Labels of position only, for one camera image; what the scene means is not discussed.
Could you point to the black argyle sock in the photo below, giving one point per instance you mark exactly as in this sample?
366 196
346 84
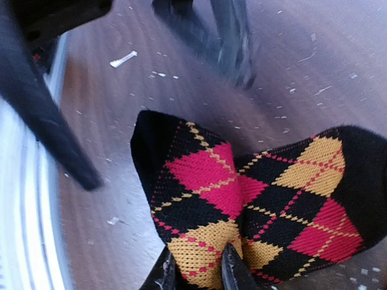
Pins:
287 211

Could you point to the white paper scrap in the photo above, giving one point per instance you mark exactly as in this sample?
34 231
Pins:
118 62

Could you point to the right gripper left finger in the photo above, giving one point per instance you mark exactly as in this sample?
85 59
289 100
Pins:
162 275

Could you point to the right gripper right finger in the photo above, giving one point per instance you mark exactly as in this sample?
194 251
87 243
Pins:
234 273

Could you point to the aluminium front rail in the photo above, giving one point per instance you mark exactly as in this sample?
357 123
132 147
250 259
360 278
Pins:
33 254

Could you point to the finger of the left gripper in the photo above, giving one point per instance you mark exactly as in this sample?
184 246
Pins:
229 52
24 89

